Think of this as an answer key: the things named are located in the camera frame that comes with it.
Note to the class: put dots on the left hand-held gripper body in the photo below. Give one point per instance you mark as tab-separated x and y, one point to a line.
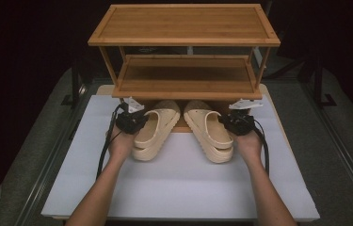
131	121

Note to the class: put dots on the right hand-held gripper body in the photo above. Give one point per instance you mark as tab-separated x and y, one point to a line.
239	123

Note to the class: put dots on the cream clog shoe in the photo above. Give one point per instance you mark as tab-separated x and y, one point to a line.
160	125
208	132

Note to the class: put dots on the wooden three-tier shoe rack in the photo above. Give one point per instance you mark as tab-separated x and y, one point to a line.
183	23

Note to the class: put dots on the person's right hand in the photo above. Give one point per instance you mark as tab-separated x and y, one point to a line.
250	146

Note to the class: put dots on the person's left hand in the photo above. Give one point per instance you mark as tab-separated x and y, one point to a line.
121	144

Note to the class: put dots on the black metal stand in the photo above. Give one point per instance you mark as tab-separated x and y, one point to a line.
320	84
75	84

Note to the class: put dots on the white table mat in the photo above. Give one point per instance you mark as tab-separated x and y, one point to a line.
177	188

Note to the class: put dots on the grey metal rail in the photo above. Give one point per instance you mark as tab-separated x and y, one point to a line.
340	144
50	169

